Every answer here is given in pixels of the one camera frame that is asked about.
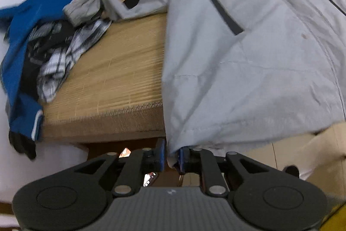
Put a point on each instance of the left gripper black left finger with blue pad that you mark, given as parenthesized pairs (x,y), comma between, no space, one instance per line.
(125,176)

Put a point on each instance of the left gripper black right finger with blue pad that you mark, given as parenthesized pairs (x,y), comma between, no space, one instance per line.
(218,176)

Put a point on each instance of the black patterned garment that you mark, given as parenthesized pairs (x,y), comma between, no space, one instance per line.
(42,42)

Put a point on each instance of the bamboo mat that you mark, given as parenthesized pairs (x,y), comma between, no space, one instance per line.
(113,93)

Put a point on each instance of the grey and black jacket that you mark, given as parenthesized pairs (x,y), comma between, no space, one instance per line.
(241,73)

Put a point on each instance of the black white plaid shirt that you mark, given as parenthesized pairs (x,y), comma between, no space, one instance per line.
(53,73)

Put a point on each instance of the blue garment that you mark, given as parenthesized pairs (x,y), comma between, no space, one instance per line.
(25,114)

